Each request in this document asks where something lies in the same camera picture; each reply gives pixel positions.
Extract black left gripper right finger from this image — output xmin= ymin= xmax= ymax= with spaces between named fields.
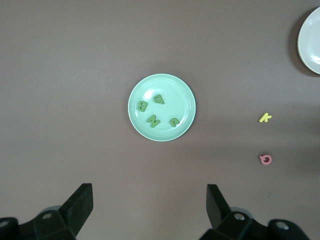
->
xmin=198 ymin=183 xmax=311 ymax=240

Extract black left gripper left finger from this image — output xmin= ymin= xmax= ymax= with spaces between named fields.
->
xmin=0 ymin=183 xmax=94 ymax=240

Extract green letter N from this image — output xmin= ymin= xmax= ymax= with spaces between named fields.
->
xmin=146 ymin=114 xmax=161 ymax=129

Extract green capital letter B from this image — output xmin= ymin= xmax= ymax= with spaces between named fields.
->
xmin=136 ymin=100 xmax=149 ymax=113

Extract pink letter Q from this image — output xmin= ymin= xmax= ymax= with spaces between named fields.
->
xmin=258 ymin=154 xmax=273 ymax=166

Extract yellow letter k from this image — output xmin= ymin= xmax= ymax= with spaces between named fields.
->
xmin=258 ymin=112 xmax=273 ymax=123

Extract green plate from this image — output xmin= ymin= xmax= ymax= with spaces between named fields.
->
xmin=127 ymin=73 xmax=197 ymax=143

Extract brown table cover sheet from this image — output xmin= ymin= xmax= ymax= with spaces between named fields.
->
xmin=0 ymin=0 xmax=320 ymax=240

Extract beige plate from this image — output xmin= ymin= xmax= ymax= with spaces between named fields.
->
xmin=297 ymin=6 xmax=320 ymax=75

